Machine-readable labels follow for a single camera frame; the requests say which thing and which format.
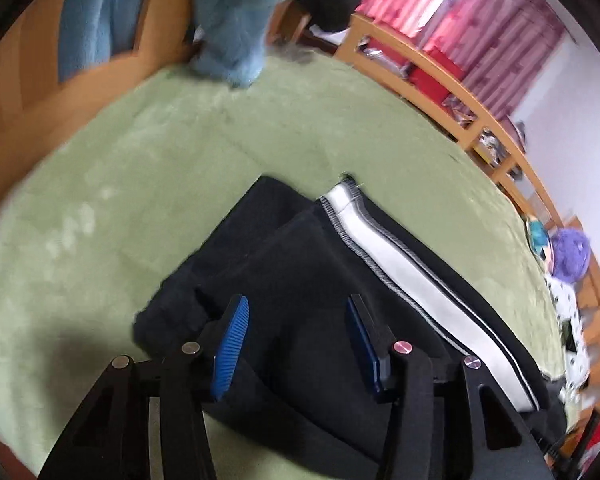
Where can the black pants with white stripe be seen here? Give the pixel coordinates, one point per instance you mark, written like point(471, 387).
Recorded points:
point(305, 270)

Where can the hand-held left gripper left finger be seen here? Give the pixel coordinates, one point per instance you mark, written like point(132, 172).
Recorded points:
point(228, 347)

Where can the light blue fleece garment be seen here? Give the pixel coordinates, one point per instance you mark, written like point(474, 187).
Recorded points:
point(252, 10)

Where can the wooden headboard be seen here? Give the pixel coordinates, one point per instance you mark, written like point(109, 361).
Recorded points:
point(35, 60)

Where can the black and white spotted cloth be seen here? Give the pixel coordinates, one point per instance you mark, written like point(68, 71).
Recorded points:
point(570, 330)

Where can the red patterned curtain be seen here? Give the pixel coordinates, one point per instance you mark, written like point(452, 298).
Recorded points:
point(460, 15)

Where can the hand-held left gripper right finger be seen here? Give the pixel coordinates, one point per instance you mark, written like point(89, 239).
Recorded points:
point(361, 345)

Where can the purple plush toy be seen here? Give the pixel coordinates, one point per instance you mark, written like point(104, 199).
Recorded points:
point(571, 255)

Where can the wooden bed rail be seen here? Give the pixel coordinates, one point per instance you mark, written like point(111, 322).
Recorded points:
point(460, 105)

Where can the green blanket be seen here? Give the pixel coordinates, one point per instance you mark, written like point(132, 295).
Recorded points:
point(180, 170)

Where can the light blue fleece cloth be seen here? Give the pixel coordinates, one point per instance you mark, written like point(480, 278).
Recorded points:
point(97, 15)

